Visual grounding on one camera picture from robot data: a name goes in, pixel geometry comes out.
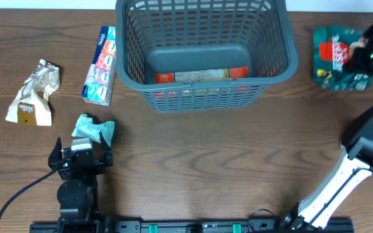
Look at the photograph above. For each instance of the colourful tissue pack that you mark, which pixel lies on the colourful tissue pack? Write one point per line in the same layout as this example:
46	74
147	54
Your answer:
98	85

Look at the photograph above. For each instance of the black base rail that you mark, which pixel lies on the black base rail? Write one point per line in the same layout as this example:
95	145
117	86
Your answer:
263	224

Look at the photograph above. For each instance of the grey plastic basket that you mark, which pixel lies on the grey plastic basket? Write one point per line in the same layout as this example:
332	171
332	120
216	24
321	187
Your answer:
169	36

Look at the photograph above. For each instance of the orange snack bar packet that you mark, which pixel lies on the orange snack bar packet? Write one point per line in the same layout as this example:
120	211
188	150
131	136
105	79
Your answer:
209	75

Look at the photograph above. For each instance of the light green crumpled packet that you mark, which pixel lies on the light green crumpled packet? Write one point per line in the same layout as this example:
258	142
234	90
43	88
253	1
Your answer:
85	127

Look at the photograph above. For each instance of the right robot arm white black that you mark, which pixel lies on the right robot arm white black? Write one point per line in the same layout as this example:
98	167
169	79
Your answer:
354	166

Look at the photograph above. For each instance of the beige paper snack bag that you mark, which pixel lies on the beige paper snack bag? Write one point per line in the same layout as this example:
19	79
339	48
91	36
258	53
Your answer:
31	104

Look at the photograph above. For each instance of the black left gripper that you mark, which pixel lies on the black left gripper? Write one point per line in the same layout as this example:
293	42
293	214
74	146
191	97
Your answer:
81	165

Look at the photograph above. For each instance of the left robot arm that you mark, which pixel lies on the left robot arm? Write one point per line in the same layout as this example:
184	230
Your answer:
78	199

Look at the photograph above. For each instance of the green Nescafe coffee pouch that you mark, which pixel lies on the green Nescafe coffee pouch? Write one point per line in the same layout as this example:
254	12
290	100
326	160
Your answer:
333	47

